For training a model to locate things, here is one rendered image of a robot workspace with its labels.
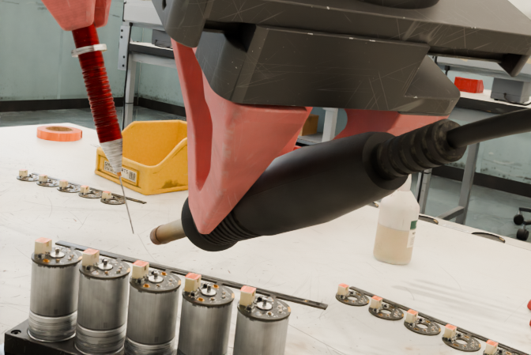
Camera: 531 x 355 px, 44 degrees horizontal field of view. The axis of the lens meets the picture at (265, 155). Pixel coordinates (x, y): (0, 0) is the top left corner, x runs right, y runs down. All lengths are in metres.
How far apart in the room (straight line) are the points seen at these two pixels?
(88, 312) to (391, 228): 0.31
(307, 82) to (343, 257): 0.44
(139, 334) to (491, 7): 0.22
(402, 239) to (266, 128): 0.43
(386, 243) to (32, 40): 5.32
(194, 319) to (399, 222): 0.30
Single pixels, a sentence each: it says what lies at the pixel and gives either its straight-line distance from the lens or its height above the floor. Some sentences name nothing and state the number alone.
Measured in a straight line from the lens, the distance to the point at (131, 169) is 0.71.
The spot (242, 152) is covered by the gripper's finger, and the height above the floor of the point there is 0.91.
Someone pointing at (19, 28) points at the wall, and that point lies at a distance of 5.71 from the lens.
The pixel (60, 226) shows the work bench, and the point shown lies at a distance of 0.60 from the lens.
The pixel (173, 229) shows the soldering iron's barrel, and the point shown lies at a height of 0.85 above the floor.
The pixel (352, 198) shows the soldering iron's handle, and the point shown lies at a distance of 0.16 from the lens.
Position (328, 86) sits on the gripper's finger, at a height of 0.93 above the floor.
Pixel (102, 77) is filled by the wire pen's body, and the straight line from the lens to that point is 0.31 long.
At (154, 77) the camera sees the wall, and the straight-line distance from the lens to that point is 6.47.
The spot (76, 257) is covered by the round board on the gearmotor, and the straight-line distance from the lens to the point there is 0.35.
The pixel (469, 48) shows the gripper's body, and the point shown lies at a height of 0.94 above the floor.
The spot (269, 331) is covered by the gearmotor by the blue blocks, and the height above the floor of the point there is 0.81.
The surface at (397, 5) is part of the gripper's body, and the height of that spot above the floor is 0.95.
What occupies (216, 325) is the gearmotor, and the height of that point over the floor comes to 0.80.
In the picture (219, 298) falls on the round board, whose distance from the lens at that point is 0.32.
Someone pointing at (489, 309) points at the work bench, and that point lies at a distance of 0.54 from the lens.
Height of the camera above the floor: 0.94
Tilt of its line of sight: 11 degrees down
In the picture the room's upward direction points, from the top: 7 degrees clockwise
